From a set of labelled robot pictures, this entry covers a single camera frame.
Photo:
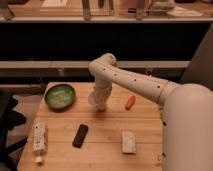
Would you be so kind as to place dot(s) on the white tube bottle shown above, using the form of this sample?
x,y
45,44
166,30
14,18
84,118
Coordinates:
x,y
39,141

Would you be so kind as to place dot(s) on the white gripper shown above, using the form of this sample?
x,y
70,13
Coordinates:
x,y
101,95

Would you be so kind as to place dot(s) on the orange carrot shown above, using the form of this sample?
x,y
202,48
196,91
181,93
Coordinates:
x,y
130,102

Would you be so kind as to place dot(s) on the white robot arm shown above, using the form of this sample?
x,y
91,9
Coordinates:
x,y
186,110

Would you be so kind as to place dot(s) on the black phone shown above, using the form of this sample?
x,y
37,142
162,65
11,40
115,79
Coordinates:
x,y
80,136

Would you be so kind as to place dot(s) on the black chair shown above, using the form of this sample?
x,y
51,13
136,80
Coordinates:
x,y
8,120

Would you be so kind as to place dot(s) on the beige sponge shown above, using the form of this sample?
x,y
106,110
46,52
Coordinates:
x,y
128,142

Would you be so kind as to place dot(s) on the wooden shelf unit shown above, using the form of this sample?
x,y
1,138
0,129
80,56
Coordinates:
x,y
43,41

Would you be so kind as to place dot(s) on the green ceramic bowl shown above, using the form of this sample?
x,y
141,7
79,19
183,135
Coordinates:
x,y
60,96

